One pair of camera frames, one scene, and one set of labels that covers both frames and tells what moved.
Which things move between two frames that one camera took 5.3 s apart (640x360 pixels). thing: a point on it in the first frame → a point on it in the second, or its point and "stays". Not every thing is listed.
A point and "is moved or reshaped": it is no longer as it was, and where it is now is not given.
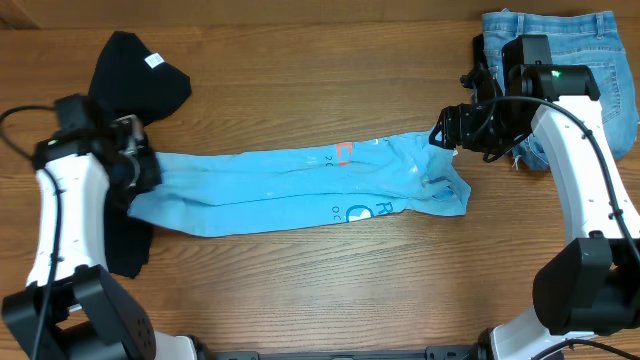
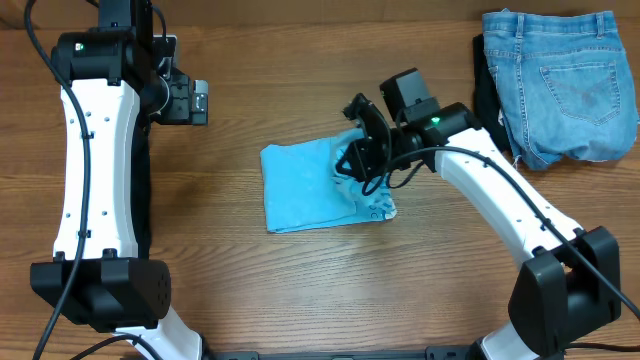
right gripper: [459, 125] → [370, 169]
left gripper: [148, 176] → [182, 112]
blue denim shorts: [577, 38] stays
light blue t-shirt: [204, 195] is moved or reshaped
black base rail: [467, 352] stays
